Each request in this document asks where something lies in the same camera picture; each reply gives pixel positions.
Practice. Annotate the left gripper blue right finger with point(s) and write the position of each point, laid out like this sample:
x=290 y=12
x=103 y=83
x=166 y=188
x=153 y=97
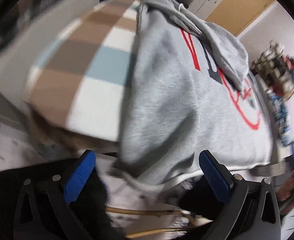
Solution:
x=217 y=175

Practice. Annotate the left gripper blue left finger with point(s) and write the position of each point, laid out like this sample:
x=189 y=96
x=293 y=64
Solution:
x=79 y=176

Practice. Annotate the grey hoodie with red print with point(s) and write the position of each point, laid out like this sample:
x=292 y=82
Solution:
x=191 y=90

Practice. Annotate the wooden shelf rack with clothes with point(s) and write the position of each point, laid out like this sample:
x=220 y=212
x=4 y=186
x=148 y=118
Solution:
x=276 y=69

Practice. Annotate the blue plaid shirt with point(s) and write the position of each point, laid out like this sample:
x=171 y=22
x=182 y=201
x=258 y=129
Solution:
x=281 y=116

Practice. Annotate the checkered brown blue bedspread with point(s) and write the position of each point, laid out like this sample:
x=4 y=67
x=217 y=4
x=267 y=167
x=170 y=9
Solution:
x=79 y=81

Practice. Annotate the light wooden door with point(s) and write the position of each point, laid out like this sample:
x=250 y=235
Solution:
x=236 y=15

